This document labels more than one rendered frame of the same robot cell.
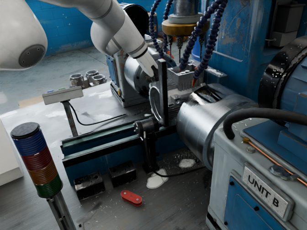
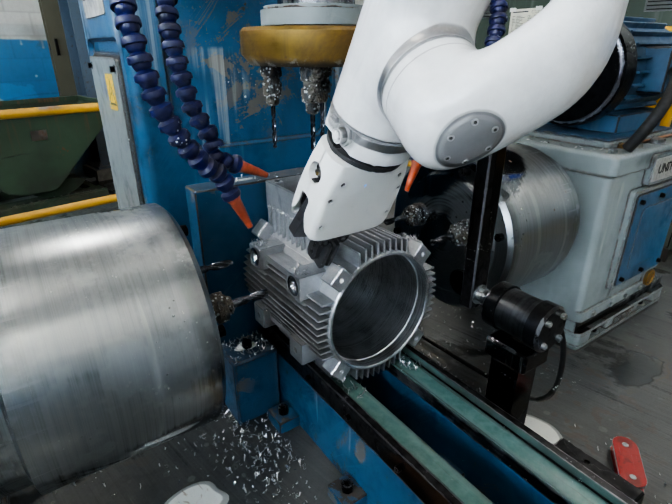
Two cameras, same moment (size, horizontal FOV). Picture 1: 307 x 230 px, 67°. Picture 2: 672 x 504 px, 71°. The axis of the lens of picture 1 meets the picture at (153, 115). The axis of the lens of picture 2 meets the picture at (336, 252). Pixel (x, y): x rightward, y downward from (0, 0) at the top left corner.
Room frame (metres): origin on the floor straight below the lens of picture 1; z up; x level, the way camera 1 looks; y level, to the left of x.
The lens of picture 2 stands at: (1.04, 0.45, 1.32)
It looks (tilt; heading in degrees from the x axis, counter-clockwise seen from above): 24 degrees down; 256
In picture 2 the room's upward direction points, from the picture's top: straight up
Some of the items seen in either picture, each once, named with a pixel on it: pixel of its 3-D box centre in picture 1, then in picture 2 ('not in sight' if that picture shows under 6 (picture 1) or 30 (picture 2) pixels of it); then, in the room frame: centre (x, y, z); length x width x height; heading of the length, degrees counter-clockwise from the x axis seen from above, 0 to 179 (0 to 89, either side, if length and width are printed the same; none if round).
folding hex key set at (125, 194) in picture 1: (131, 197); (627, 465); (0.56, 0.10, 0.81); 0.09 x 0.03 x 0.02; 56
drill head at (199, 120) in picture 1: (227, 132); (492, 218); (0.59, -0.23, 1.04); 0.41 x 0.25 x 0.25; 21
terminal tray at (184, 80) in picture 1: (185, 77); (319, 209); (0.92, -0.15, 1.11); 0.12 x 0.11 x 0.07; 111
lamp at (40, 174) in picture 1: (42, 169); not in sight; (0.43, 0.28, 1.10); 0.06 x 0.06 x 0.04
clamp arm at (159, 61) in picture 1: (163, 95); (484, 215); (0.73, -0.04, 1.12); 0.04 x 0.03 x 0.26; 111
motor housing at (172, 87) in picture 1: (177, 99); (336, 281); (0.90, -0.11, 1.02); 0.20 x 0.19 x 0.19; 111
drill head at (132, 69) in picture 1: (146, 70); (38, 354); (1.23, 0.02, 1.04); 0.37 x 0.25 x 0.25; 21
